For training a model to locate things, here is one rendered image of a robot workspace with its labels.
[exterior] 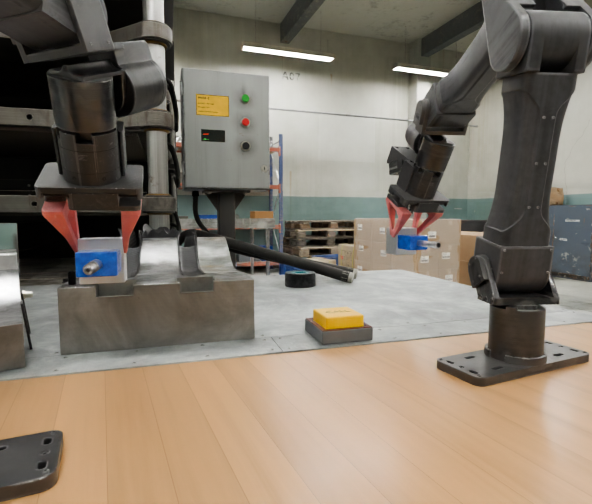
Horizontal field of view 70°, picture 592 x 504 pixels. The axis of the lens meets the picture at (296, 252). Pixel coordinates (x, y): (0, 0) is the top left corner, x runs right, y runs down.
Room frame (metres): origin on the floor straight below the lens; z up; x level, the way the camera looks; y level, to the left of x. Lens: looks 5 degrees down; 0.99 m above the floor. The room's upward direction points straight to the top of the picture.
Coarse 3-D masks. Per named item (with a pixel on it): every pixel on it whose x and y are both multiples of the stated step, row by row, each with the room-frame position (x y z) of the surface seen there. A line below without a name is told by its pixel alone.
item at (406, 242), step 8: (400, 232) 0.85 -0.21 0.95; (408, 232) 0.85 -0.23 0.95; (416, 232) 0.86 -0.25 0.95; (392, 240) 0.85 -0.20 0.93; (400, 240) 0.83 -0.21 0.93; (408, 240) 0.81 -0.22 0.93; (416, 240) 0.81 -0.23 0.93; (424, 240) 0.82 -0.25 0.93; (392, 248) 0.85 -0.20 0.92; (400, 248) 0.83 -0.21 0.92; (408, 248) 0.81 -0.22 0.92; (416, 248) 0.81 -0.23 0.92; (424, 248) 0.82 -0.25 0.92
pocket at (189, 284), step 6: (210, 276) 0.64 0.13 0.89; (180, 282) 0.63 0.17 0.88; (186, 282) 0.63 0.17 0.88; (192, 282) 0.63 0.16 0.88; (198, 282) 0.64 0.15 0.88; (204, 282) 0.64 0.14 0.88; (210, 282) 0.64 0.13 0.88; (180, 288) 0.63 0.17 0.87; (186, 288) 0.63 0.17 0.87; (192, 288) 0.63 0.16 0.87; (198, 288) 0.64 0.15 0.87; (204, 288) 0.64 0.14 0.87; (210, 288) 0.64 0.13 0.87
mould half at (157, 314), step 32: (160, 256) 0.82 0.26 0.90; (224, 256) 0.85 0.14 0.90; (64, 288) 0.54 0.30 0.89; (160, 288) 0.58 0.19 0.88; (224, 288) 0.60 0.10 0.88; (64, 320) 0.54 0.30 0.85; (96, 320) 0.55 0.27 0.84; (128, 320) 0.56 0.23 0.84; (160, 320) 0.58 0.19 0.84; (192, 320) 0.59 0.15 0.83; (224, 320) 0.60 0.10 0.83; (64, 352) 0.54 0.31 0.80
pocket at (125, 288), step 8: (128, 280) 0.61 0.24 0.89; (136, 280) 0.61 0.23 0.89; (96, 288) 0.58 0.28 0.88; (104, 288) 0.60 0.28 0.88; (112, 288) 0.60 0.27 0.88; (120, 288) 0.60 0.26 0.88; (128, 288) 0.61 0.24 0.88; (96, 296) 0.56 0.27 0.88; (104, 296) 0.56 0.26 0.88; (112, 296) 0.56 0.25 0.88
